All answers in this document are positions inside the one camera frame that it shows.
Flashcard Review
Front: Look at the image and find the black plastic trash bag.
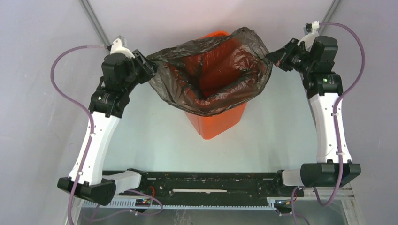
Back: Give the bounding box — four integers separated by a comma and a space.
148, 27, 273, 117

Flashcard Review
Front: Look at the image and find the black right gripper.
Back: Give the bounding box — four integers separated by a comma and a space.
265, 38, 315, 75

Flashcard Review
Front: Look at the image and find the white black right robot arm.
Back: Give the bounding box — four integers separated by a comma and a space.
266, 36, 361, 196

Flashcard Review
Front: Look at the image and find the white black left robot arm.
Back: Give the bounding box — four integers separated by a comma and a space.
57, 50, 157, 206

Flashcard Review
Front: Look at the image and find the aluminium frame post left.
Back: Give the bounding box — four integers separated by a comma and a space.
78, 0, 111, 46

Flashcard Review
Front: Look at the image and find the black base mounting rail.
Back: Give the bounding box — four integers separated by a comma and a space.
136, 171, 293, 208

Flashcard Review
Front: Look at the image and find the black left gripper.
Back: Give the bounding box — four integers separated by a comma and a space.
123, 49, 160, 93

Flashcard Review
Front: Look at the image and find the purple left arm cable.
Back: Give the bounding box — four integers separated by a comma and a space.
50, 45, 109, 225

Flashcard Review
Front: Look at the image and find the orange plastic trash bin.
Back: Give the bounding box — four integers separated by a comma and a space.
185, 39, 246, 140

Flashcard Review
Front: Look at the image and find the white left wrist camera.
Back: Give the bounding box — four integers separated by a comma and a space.
110, 36, 135, 59

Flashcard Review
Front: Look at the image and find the aluminium frame post right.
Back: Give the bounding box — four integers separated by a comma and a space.
320, 0, 343, 30

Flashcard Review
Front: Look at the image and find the aluminium frame post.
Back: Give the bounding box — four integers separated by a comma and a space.
78, 0, 111, 46
320, 0, 343, 30

